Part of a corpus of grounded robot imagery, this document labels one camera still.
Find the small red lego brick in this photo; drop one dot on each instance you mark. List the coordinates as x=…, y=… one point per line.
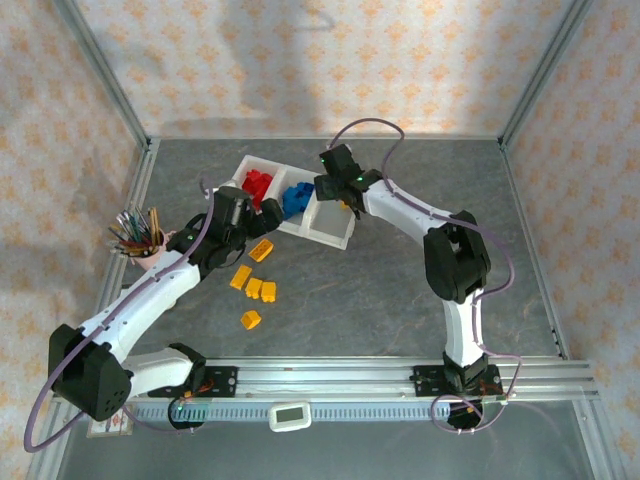
x=260, y=199

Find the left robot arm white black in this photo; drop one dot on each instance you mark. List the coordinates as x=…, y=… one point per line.
x=150, y=295

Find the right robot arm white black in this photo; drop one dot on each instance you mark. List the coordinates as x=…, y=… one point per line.
x=455, y=260

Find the tall blue lego brick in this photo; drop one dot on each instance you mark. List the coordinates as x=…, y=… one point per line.
x=291, y=197
x=306, y=191

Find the yellow curved lego brick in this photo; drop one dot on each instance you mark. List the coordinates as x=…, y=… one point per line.
x=261, y=250

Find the white plastic bin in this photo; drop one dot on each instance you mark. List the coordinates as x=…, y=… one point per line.
x=330, y=222
x=240, y=172
x=295, y=225

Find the red two-by-four lego brick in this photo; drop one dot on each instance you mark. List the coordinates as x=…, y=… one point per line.
x=257, y=181

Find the yellow two-by-four lego brick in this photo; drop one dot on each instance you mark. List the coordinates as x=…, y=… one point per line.
x=241, y=276

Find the colored pencil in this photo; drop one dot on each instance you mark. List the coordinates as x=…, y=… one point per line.
x=125, y=246
x=141, y=222
x=155, y=225
x=129, y=229

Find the pink pencil cup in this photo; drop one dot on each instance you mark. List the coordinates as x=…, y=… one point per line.
x=155, y=255

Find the white digital timer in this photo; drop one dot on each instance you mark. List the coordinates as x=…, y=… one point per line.
x=290, y=416

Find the red white printed card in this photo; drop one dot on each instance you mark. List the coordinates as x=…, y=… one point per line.
x=112, y=424

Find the aluminium rear frame rail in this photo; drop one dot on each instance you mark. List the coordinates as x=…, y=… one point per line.
x=250, y=137

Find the aluminium side frame rail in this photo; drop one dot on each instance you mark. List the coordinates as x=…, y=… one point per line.
x=535, y=250
x=125, y=240

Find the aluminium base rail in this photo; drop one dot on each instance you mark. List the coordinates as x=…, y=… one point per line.
x=325, y=375

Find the aluminium frame post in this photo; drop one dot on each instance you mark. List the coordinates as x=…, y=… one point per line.
x=102, y=75
x=545, y=70

